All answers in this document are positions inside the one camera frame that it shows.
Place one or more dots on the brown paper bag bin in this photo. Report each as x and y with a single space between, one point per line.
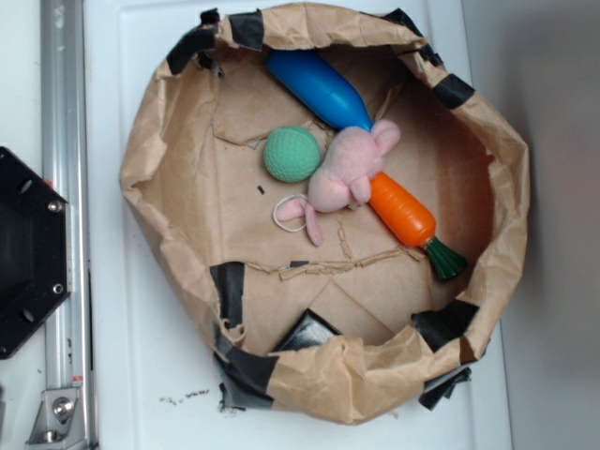
194 179

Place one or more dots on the pink plush bunny toy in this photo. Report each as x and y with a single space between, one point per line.
343 179

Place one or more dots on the green golf ball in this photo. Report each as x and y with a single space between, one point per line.
291 154

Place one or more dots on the orange plastic carrot toy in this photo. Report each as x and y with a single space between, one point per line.
413 225

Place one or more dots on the blue plastic bottle toy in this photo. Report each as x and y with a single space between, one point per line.
320 87

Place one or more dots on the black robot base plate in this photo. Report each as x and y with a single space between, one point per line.
34 252

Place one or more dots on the aluminium frame rail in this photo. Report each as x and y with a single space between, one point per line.
67 417

